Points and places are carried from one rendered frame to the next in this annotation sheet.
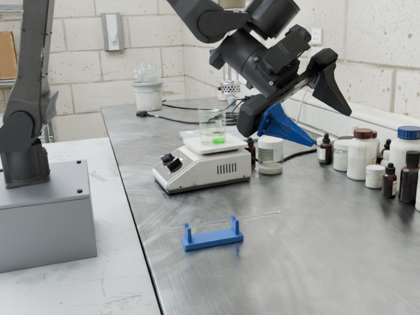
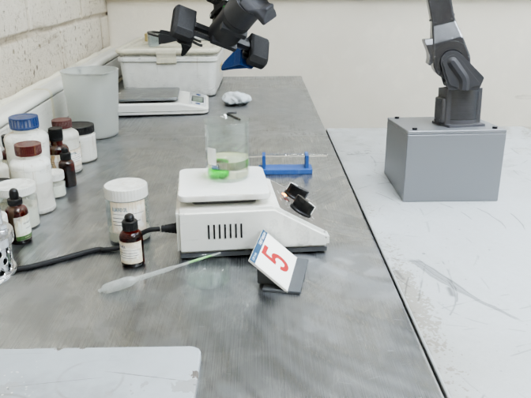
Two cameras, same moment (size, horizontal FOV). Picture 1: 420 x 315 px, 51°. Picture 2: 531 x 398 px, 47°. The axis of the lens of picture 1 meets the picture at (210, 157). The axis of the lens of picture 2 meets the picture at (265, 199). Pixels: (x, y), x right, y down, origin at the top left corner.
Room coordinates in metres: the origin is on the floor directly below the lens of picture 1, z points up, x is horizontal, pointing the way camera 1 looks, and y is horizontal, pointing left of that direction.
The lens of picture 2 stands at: (1.74, 0.24, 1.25)
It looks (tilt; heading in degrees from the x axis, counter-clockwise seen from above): 20 degrees down; 195
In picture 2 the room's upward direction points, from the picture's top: straight up
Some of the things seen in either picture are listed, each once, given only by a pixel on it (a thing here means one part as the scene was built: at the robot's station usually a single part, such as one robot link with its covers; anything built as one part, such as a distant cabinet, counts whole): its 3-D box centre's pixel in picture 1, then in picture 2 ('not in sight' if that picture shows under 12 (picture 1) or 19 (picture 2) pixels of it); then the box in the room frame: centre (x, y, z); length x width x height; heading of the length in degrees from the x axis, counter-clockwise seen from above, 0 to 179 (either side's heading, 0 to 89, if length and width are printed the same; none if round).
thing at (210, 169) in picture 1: (204, 162); (242, 212); (0.97, 0.01, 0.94); 0.22 x 0.13 x 0.08; 111
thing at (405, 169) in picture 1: (410, 175); (58, 154); (0.80, -0.38, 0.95); 0.04 x 0.04 x 0.10
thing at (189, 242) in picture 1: (211, 231); (284, 163); (0.66, 0.00, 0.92); 0.10 x 0.03 x 0.04; 105
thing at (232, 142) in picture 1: (214, 143); (222, 183); (0.98, -0.01, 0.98); 0.12 x 0.12 x 0.01; 21
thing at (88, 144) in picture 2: not in sight; (78, 142); (0.67, -0.42, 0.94); 0.07 x 0.07 x 0.07
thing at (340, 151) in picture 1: (345, 155); (17, 204); (1.01, -0.32, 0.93); 0.06 x 0.06 x 0.07
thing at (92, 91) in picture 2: not in sight; (90, 101); (0.47, -0.50, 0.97); 0.18 x 0.13 x 0.15; 51
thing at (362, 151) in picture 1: (362, 154); (32, 177); (0.94, -0.34, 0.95); 0.06 x 0.06 x 0.11
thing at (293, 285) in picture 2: not in sight; (280, 260); (1.07, 0.09, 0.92); 0.09 x 0.06 x 0.04; 5
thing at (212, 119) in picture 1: (212, 126); (227, 148); (0.96, -0.01, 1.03); 0.07 x 0.06 x 0.08; 13
